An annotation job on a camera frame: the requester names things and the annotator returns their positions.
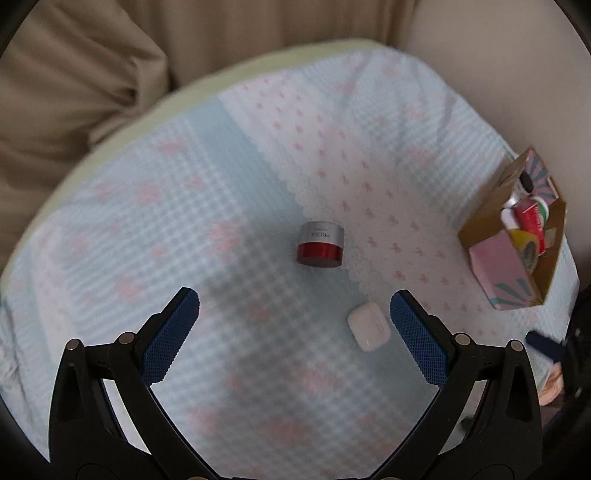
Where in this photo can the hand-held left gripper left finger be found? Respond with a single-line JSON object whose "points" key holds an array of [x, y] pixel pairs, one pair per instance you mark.
{"points": [[171, 337]]}

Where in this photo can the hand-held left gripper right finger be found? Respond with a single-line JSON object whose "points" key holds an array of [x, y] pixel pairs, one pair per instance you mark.
{"points": [[418, 339]]}

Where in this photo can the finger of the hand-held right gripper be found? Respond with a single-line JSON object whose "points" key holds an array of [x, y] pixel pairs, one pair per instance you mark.
{"points": [[545, 345]]}

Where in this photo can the white earbuds case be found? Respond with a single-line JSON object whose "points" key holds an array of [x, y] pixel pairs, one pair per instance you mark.
{"points": [[367, 325]]}

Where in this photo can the cardboard box with pink print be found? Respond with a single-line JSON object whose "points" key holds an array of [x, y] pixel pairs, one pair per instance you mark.
{"points": [[503, 272]]}

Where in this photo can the yellow tape roll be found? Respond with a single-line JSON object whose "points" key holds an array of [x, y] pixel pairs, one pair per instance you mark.
{"points": [[521, 240]]}

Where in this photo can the red rectangular box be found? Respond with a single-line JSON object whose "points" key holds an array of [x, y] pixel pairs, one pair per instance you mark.
{"points": [[528, 217]]}

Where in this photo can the red and silver jar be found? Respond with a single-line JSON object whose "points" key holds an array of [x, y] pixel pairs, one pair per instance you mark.
{"points": [[321, 244]]}

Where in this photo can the green jar with white lid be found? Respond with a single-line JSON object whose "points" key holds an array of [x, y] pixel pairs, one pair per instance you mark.
{"points": [[543, 208]]}

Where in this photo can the white jar with black lid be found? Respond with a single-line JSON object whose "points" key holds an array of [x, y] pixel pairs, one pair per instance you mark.
{"points": [[526, 181]]}

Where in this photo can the person's right hand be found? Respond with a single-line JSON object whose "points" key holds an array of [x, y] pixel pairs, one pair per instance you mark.
{"points": [[551, 387]]}

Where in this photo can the light blue checked blanket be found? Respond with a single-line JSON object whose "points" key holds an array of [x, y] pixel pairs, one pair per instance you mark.
{"points": [[231, 184]]}

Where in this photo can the beige curtain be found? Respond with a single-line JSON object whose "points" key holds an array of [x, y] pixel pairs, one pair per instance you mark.
{"points": [[69, 92], [286, 21]]}

